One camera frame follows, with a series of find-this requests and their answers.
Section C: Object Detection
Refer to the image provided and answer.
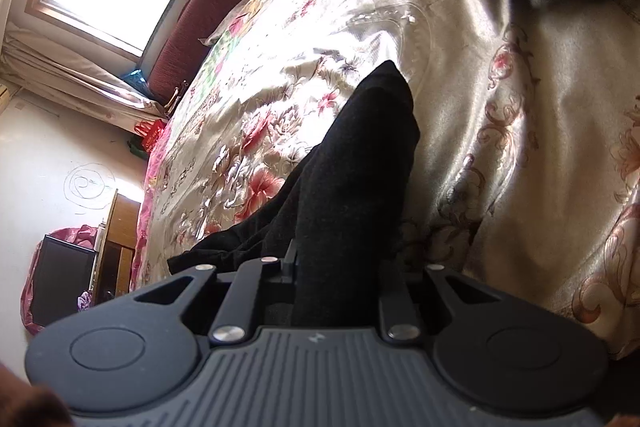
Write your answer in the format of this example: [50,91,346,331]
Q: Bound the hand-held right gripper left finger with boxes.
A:
[132,239,301,347]

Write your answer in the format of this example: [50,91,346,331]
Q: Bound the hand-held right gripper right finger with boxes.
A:
[377,263,501,343]

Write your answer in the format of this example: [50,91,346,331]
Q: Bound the black pants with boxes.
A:
[167,59,421,329]

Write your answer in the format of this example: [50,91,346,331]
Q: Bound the wooden side cabinet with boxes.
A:
[92,189,144,306]

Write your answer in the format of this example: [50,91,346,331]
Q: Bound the red shopping bag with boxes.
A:
[135,119,169,153]

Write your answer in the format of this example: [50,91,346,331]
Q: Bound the brown handbag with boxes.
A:
[162,79,190,118]

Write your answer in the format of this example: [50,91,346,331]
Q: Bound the black monitor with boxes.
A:
[30,234,99,328]

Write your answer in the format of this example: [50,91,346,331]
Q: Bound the blue plastic bag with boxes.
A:
[122,67,156,100]

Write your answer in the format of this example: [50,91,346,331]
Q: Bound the floral satin bedspread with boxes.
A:
[127,0,640,361]

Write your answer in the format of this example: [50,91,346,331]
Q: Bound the brown fuzzy cloth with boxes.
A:
[0,359,74,427]

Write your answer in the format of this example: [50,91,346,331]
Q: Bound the maroon window seat cushion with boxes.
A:
[147,0,296,100]

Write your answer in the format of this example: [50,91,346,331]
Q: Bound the beige patterned curtain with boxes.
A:
[0,22,169,123]

